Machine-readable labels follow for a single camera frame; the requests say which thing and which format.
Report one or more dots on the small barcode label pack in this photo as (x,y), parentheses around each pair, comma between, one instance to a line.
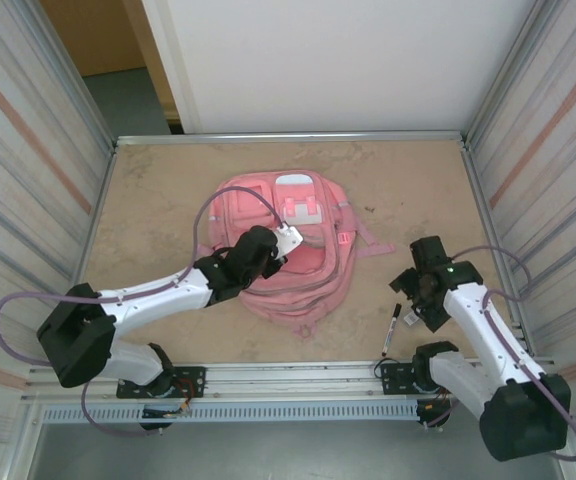
(410,318)

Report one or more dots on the black marker pen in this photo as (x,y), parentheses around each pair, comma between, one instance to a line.
(391,330)

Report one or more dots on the pink student backpack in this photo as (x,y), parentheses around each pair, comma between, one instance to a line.
(313,295)

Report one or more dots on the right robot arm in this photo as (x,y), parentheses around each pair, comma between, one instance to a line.
(523,425)

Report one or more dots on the brown wooden door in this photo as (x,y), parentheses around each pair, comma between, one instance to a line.
(93,35)

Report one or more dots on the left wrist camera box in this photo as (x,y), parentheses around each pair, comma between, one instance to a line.
(290,240)

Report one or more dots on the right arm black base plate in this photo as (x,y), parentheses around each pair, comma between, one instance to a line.
(395,377)

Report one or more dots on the aluminium mounting rail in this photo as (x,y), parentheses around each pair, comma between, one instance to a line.
(293,380)

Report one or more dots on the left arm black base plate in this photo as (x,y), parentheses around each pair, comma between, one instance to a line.
(193,382)

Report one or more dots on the aluminium table edge rail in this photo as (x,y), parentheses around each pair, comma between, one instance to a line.
(168,139)

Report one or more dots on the aluminium frame post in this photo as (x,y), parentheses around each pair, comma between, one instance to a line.
(75,85)
(508,65)

